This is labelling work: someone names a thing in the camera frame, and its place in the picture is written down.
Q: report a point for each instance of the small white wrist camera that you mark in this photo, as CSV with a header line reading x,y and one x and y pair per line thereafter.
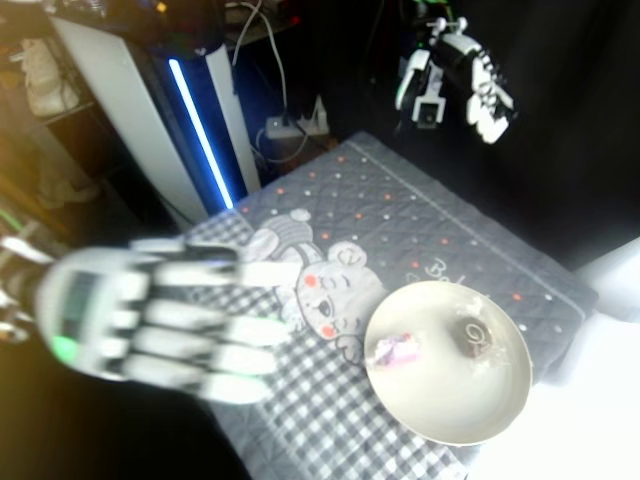
x,y
428,112

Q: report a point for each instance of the dark round chocolate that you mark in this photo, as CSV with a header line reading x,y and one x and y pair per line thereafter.
x,y
474,337

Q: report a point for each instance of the grey quilt with bear print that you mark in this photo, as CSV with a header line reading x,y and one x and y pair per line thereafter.
x,y
400,215

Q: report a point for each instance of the white pink cake slice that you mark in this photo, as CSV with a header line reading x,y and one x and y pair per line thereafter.
x,y
395,350

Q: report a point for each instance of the round white plate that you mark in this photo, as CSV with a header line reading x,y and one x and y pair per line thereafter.
x,y
440,400

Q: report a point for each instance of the white power strip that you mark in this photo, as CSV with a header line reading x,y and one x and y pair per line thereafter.
x,y
280,127

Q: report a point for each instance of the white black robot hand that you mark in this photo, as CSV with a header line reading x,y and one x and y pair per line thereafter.
x,y
100,310
460,47

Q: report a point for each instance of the white column with blue light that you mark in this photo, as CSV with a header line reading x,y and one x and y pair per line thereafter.
x,y
125,100

